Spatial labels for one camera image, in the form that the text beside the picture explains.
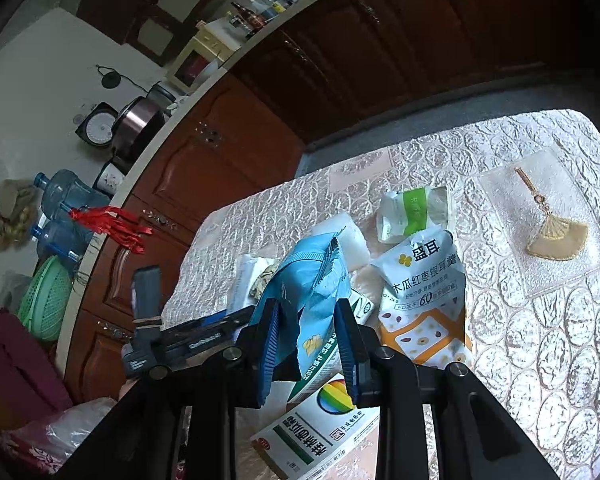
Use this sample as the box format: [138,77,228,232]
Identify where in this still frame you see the red white plastic bag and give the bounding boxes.
[0,397,119,477]

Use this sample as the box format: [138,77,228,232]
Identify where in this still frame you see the white kitchen countertop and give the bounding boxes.
[55,0,376,361]

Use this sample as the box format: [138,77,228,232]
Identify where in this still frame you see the white printed mug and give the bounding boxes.
[97,160,129,197]

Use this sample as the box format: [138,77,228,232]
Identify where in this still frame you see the dark wooden wall cabinet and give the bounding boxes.
[75,0,208,67]

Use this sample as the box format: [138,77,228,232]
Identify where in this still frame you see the crumpled brownish wrapper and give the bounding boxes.
[252,266,282,302]

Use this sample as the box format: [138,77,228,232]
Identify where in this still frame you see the maroon cloth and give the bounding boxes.
[0,305,74,432]

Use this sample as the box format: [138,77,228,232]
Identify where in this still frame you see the cream countertop appliance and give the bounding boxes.
[167,25,242,97]

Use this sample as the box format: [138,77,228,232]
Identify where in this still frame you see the steel cooking pot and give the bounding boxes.
[112,95,167,172]

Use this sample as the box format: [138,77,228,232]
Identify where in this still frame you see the row of condiment bottles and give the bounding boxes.
[227,0,312,37]

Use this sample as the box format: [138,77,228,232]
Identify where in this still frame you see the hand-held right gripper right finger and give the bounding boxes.
[334,297,561,480]

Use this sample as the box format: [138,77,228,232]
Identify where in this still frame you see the glass kettle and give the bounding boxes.
[147,82,179,112]

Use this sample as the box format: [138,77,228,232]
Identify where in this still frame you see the small white green pouch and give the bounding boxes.
[376,185,453,244]

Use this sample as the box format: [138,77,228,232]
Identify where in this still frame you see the black dial kitchen scale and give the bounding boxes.
[75,102,119,149]

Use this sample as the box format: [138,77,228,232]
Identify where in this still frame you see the white orange food pouch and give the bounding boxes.
[370,229,475,367]

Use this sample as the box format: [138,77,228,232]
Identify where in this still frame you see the dried plant bundle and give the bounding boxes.
[0,177,47,252]

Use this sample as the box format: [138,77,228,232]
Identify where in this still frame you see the white medicine box rainbow circle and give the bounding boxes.
[250,372,381,480]

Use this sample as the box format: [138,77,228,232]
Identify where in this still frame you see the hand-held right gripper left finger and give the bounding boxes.
[55,300,284,480]

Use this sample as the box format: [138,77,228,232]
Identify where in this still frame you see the blue water jug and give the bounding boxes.
[30,222,94,274]
[34,170,114,227]

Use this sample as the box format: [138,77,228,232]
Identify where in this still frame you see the red tassel knot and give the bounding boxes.
[70,205,154,257]

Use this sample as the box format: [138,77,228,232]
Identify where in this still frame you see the green plastic basket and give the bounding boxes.
[17,255,74,342]

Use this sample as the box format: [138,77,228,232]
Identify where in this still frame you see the blue snack bag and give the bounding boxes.
[250,232,353,396]

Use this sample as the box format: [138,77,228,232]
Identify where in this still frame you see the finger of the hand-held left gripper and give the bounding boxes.
[159,326,242,359]
[194,306,255,332]

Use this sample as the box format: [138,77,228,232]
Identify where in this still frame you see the white tissue packet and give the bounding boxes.
[230,254,276,312]

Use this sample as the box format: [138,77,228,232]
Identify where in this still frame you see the brown wooden kitchen cabinets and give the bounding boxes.
[55,0,600,406]

